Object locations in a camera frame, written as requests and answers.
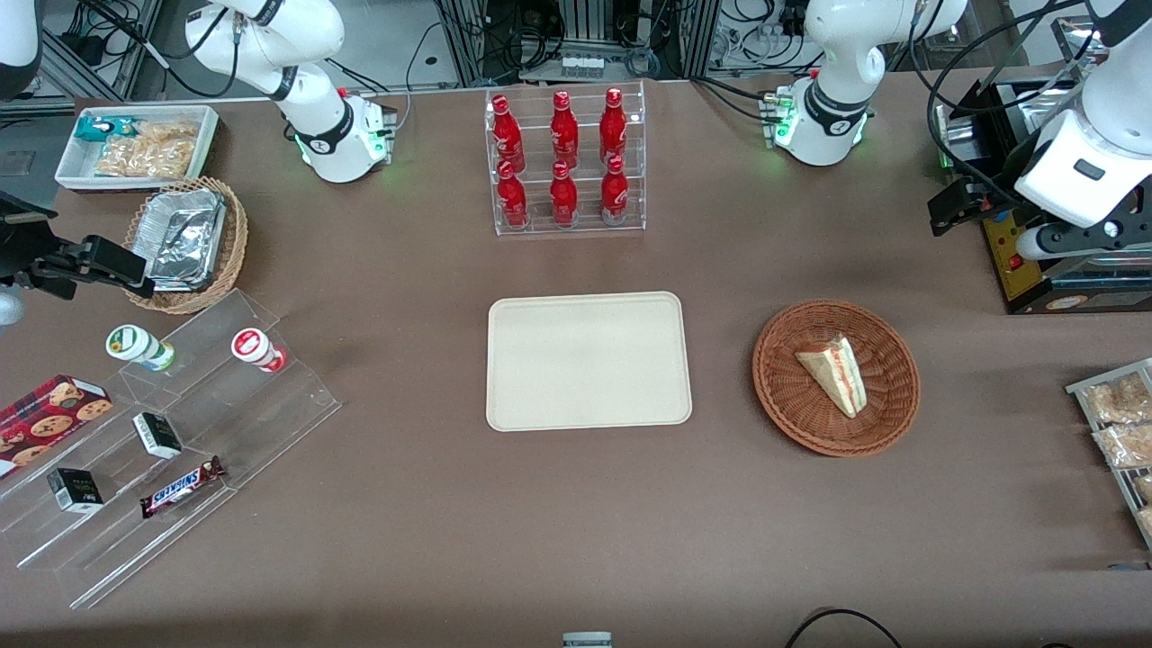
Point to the Snickers chocolate bar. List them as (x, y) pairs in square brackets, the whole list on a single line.
[(180, 488)]

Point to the grey terminal block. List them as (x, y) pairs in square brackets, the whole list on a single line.
[(581, 66)]

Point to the red tartan cookie box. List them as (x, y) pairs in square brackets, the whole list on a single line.
[(49, 414)]

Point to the aluminium frame rack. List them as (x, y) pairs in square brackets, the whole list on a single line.
[(585, 27)]

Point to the silver foil packets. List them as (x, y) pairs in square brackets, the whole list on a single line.
[(184, 238)]

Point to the light tan wicker basket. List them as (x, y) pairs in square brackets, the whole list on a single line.
[(236, 243)]

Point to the brown wicker basket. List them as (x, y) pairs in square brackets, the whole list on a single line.
[(810, 414)]

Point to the clear acrylic bottle rack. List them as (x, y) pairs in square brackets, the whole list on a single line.
[(585, 216)]

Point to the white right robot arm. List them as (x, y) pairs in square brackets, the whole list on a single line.
[(324, 135)]

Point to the green lidded yogurt cup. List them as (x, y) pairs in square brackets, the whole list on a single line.
[(135, 346)]

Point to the clear bag of pastry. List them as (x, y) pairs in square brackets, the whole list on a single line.
[(1145, 489), (1120, 398), (1127, 445)]

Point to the triangular sandwich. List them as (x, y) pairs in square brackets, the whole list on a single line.
[(837, 373)]

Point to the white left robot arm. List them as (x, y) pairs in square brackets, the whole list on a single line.
[(837, 54)]

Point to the teal snack packet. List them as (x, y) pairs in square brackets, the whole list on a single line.
[(101, 128)]

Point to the clear acrylic stepped shelf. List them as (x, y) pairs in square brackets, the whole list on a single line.
[(108, 549), (270, 423)]

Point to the red lidded yogurt cup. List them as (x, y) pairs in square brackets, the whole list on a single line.
[(254, 347)]

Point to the small black carton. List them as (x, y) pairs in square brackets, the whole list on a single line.
[(157, 436), (76, 490)]

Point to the steel food pan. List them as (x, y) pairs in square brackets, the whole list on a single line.
[(1048, 101)]

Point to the beige plastic tray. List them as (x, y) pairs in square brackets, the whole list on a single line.
[(589, 360)]

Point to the red cola bottle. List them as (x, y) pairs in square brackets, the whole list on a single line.
[(615, 196), (564, 130), (507, 135), (563, 198), (513, 200), (613, 128)]

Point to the clear bag of chips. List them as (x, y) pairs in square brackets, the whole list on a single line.
[(153, 151)]

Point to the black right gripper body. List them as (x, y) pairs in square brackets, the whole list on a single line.
[(18, 253)]

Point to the small grey device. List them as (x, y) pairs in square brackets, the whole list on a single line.
[(587, 641)]

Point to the black hot food display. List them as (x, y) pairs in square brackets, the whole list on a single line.
[(1008, 270)]

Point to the white rectangular bin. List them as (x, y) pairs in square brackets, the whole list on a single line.
[(72, 171)]

